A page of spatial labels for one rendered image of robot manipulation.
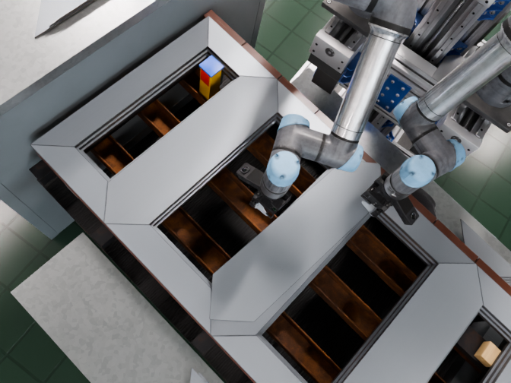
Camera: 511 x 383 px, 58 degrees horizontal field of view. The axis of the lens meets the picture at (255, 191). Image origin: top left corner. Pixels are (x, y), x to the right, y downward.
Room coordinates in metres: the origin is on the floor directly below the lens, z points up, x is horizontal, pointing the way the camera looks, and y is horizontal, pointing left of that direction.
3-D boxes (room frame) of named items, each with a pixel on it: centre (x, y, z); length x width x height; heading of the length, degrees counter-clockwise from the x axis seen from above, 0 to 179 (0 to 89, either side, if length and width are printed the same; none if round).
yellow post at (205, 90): (0.82, 0.30, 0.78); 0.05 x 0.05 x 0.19; 69
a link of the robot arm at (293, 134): (0.56, -0.04, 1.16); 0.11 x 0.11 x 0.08; 7
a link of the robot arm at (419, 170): (0.60, -0.35, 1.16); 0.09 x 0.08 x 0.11; 142
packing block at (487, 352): (0.34, -0.87, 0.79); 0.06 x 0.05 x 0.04; 159
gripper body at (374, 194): (0.60, -0.34, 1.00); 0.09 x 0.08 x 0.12; 69
